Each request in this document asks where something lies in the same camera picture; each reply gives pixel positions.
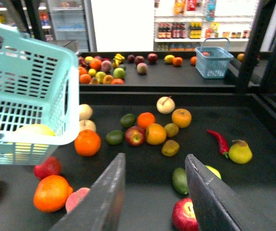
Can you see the yellow orange apple front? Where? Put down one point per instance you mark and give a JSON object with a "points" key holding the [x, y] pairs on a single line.
{"points": [[155, 134]]}

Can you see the red yellow apple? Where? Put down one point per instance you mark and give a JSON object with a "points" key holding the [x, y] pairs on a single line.
{"points": [[135, 136]]}

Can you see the yellow lemon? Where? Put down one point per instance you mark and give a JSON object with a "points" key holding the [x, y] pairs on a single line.
{"points": [[36, 129], [169, 59], [214, 171]]}

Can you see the green mango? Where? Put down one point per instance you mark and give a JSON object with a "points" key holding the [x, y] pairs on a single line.
{"points": [[179, 181]]}

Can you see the green lime front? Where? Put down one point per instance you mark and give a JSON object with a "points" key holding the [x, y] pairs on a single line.
{"points": [[114, 137]]}

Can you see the large front orange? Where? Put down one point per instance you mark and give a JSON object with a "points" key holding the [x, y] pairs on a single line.
{"points": [[87, 143]]}

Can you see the red apple front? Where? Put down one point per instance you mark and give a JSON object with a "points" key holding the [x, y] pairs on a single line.
{"points": [[183, 216]]}

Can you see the yellow green pear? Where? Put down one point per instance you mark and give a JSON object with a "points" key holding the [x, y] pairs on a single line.
{"points": [[239, 152]]}

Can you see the blue plastic basket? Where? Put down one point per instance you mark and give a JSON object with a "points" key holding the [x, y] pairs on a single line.
{"points": [[212, 61]]}

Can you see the white drinks shelf unit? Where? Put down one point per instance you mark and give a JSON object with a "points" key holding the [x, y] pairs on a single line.
{"points": [[29, 16]]}

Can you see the red chili pepper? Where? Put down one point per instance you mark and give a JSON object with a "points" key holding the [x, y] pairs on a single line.
{"points": [[222, 143]]}

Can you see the olive kiwi rear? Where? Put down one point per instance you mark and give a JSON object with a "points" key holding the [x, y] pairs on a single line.
{"points": [[171, 129]]}

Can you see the right gripper dark camera right finger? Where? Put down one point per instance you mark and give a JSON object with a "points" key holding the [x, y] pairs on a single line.
{"points": [[243, 200]]}

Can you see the far fruit pile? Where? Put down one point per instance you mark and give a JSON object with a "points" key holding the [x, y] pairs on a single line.
{"points": [[99, 70]]}

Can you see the green lime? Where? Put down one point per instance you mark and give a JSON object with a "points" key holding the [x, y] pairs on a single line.
{"points": [[114, 137], [128, 120]]}

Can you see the black shelf post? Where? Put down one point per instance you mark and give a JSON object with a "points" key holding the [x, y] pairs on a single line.
{"points": [[260, 24]]}

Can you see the yellow apple rear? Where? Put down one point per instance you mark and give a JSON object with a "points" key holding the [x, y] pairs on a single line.
{"points": [[181, 117]]}

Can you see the green lime rear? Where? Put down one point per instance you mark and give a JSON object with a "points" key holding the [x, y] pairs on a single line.
{"points": [[128, 120]]}

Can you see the far orange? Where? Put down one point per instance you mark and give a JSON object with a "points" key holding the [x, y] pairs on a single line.
{"points": [[177, 61]]}

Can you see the olive kiwi front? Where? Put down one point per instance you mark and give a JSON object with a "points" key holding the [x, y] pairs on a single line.
{"points": [[170, 148]]}

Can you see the white pear rear right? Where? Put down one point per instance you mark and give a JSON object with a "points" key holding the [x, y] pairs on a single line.
{"points": [[165, 105]]}

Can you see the white sauce shelf unit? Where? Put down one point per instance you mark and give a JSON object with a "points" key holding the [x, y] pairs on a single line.
{"points": [[183, 25]]}

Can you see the orange persimmon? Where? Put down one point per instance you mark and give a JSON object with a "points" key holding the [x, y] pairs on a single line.
{"points": [[51, 194]]}

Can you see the small orange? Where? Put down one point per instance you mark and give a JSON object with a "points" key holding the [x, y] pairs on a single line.
{"points": [[145, 119]]}

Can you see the white pear front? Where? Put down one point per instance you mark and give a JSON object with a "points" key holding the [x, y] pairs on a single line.
{"points": [[87, 124]]}

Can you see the right gripper dark camera left finger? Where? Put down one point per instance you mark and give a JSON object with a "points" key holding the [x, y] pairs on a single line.
{"points": [[101, 208]]}

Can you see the white pear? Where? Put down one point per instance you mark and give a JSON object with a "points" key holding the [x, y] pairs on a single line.
{"points": [[165, 105], [85, 112], [87, 124]]}

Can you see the olive kiwi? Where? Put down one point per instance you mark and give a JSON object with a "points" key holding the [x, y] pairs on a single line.
{"points": [[170, 148], [171, 129]]}

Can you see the white pear left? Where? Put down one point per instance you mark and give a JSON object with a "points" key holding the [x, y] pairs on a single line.
{"points": [[85, 112]]}

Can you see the light teal plastic basket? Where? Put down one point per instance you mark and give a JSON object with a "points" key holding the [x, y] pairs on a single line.
{"points": [[38, 85]]}

